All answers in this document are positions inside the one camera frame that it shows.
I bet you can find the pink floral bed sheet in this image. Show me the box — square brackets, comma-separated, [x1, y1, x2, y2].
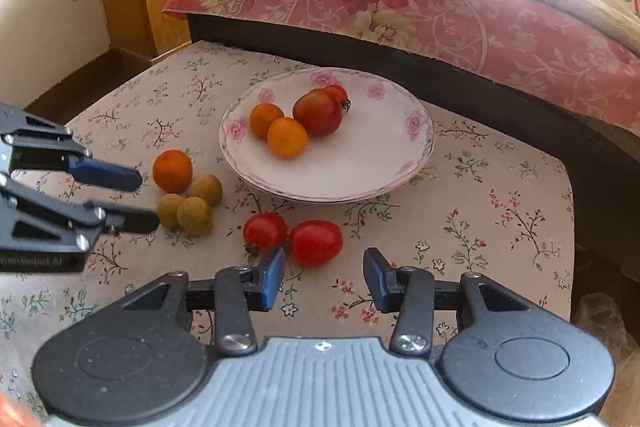
[165, 0, 639, 132]

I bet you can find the red cherry tomato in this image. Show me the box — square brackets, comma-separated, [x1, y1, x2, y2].
[243, 212, 288, 255]
[288, 220, 344, 269]

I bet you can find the small orange on plate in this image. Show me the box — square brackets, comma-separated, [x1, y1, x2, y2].
[250, 103, 284, 141]

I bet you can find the large red tomato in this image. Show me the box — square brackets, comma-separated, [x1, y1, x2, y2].
[293, 89, 343, 138]

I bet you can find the white floral plate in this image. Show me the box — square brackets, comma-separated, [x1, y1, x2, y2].
[219, 67, 434, 204]

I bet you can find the plastic bag on floor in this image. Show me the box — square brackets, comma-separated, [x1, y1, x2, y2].
[572, 290, 640, 427]

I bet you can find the brown longan fruit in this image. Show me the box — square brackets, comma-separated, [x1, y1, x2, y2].
[188, 174, 222, 206]
[177, 197, 214, 236]
[155, 193, 183, 230]

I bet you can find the front orange on plate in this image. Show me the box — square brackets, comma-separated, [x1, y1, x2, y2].
[267, 117, 308, 159]

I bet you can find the small red tomato behind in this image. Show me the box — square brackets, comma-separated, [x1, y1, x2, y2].
[324, 83, 350, 114]

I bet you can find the dark bed frame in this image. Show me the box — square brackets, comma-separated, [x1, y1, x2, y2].
[188, 15, 639, 279]

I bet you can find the orange mandarin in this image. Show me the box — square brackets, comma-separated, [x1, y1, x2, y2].
[152, 150, 193, 194]

